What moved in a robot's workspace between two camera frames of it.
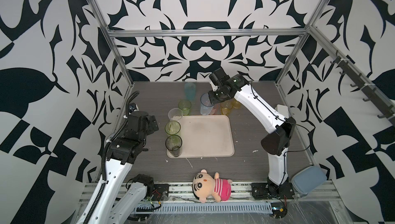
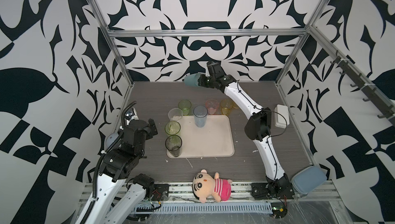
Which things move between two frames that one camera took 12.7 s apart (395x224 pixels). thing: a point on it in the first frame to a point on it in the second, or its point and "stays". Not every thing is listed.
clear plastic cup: [175, 114] stays
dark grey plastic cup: [173, 143] stays
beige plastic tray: [205, 136] stays
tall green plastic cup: [172, 127] stays
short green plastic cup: [185, 105] stays
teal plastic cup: [190, 90] to [191, 80]
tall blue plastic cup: [206, 106] to [200, 113]
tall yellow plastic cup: [236, 104] stays
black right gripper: [213, 99] to [201, 80]
